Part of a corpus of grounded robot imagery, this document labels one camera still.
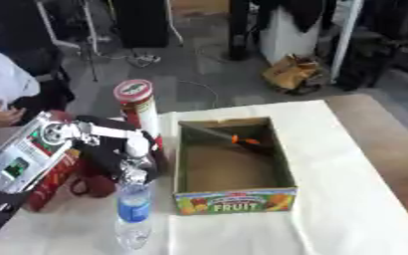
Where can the tan cardboard box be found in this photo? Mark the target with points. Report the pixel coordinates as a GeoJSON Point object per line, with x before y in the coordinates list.
{"type": "Point", "coordinates": [234, 166]}

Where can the clear plastic water bottle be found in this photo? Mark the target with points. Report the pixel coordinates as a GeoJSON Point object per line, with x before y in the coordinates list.
{"type": "Point", "coordinates": [133, 205]}

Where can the orange and black tool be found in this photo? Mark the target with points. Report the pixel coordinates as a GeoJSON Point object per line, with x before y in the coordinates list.
{"type": "Point", "coordinates": [245, 140]}

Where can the person's hand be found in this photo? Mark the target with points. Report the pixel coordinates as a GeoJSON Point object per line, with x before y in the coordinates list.
{"type": "Point", "coordinates": [5, 115]}

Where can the red and white chip can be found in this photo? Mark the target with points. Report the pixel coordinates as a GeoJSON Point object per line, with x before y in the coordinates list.
{"type": "Point", "coordinates": [139, 106]}

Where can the white cabinet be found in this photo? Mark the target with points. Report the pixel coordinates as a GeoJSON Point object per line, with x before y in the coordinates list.
{"type": "Point", "coordinates": [286, 36]}

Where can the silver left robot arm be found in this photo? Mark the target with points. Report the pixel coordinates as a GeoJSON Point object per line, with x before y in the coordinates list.
{"type": "Point", "coordinates": [22, 156]}

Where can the tan bag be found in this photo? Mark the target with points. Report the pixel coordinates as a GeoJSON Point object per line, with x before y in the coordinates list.
{"type": "Point", "coordinates": [293, 73]}

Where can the red rectangular carton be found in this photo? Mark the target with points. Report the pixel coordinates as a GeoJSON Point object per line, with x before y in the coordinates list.
{"type": "Point", "coordinates": [53, 181]}

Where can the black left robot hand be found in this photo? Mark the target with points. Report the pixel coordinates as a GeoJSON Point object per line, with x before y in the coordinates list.
{"type": "Point", "coordinates": [106, 146]}

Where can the black office chair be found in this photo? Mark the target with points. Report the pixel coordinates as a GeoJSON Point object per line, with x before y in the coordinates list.
{"type": "Point", "coordinates": [381, 46]}

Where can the person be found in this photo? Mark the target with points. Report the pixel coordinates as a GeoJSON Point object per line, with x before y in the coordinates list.
{"type": "Point", "coordinates": [1, 81]}

